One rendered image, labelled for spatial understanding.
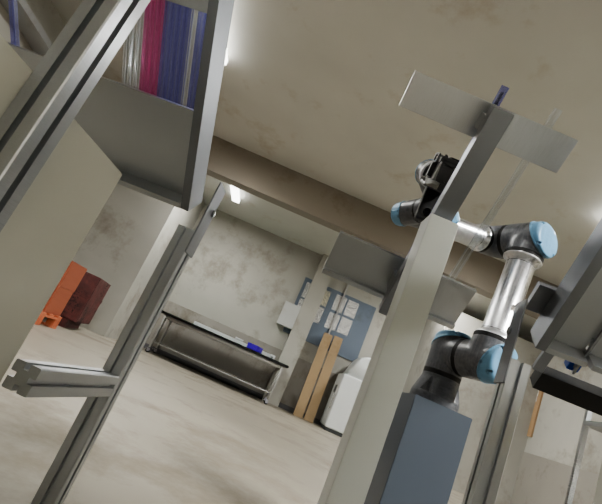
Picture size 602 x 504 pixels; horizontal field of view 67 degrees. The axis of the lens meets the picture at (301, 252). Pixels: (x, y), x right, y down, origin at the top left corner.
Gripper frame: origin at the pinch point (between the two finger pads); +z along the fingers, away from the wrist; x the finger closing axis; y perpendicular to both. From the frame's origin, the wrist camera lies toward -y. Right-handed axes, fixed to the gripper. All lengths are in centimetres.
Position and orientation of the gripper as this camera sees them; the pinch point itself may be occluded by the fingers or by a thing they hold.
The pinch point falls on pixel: (446, 191)
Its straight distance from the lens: 102.8
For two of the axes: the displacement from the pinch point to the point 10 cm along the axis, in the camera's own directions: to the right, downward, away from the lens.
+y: 3.8, -8.9, -2.6
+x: 9.1, 4.0, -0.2
